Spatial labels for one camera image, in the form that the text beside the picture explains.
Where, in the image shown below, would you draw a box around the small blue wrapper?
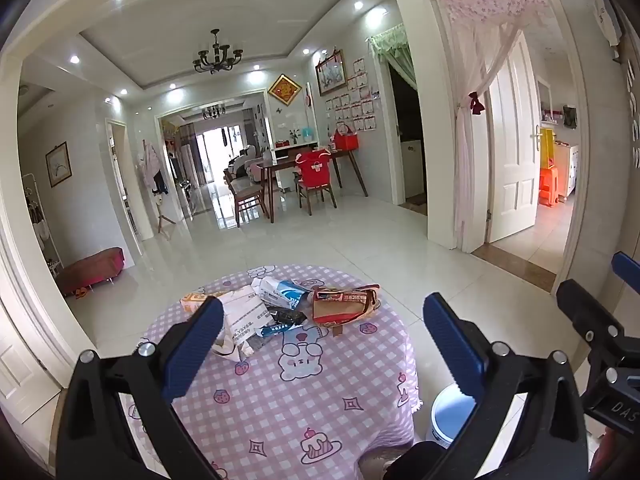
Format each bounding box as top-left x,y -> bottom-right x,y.
255,322 -> 304,342

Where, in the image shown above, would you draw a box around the black wrapper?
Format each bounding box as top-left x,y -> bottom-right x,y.
265,305 -> 308,329

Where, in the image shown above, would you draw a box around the hanging clothes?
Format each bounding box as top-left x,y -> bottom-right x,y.
136,141 -> 171,196

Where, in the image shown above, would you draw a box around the wooden clothes stand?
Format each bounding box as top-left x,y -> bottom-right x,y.
156,194 -> 177,234

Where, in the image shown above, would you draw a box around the pink curtain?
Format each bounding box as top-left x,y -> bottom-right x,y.
435,0 -> 551,252

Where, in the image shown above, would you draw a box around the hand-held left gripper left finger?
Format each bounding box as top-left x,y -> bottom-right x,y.
55,296 -> 224,480

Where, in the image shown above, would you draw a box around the large framed wall picture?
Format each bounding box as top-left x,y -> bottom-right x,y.
315,50 -> 348,97

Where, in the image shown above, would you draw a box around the white coat rack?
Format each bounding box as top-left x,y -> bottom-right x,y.
20,172 -> 64,272

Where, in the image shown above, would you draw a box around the white cabinet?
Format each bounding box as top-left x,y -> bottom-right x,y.
555,142 -> 580,202

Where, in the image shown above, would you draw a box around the red bench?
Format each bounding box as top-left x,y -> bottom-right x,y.
56,246 -> 126,297

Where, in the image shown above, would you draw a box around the white plastic bucket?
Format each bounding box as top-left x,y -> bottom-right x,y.
426,385 -> 482,448

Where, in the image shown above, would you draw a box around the red diamond wall decoration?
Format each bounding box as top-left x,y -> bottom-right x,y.
267,74 -> 302,107

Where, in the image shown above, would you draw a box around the person's right forearm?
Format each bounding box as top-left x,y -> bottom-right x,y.
592,427 -> 640,480

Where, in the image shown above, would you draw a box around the wooden chair red cover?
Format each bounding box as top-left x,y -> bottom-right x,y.
292,147 -> 339,209

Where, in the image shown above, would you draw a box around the small framed wall picture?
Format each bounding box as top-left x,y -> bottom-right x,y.
45,141 -> 73,189

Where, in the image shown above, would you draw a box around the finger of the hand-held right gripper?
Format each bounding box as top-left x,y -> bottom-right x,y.
556,279 -> 640,391
611,251 -> 640,282

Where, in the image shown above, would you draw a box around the large black chandelier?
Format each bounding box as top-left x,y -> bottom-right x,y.
192,29 -> 245,75

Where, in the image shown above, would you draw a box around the blue white carton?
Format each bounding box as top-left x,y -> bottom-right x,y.
251,277 -> 313,312

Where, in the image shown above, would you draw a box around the orange plastic stool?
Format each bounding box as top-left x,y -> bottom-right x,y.
539,167 -> 564,207

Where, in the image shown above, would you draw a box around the orange snack packet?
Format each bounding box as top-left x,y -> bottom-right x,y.
180,292 -> 217,314

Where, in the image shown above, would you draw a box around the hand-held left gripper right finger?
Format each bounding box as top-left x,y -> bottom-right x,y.
395,292 -> 591,480

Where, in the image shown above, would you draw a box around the yellow plastic item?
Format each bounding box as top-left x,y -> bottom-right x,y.
540,127 -> 556,171

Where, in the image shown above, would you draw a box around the group of wall certificates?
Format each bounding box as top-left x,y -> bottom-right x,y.
325,57 -> 377,134

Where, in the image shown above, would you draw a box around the grey sofa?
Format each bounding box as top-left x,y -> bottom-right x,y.
229,144 -> 266,182

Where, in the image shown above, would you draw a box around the wooden dining table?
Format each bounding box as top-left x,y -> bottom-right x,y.
256,147 -> 369,224

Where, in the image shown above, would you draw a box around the white door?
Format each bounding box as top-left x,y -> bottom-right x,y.
487,30 -> 544,247

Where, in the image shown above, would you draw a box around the pink checked tablecloth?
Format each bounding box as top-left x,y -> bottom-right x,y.
117,265 -> 423,480

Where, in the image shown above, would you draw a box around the green curtain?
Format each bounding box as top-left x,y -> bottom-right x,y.
368,24 -> 419,92

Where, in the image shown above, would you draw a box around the red brown snack box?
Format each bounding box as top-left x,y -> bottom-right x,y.
312,284 -> 382,329

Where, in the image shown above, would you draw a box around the white paper bag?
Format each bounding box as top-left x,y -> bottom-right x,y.
212,285 -> 277,362

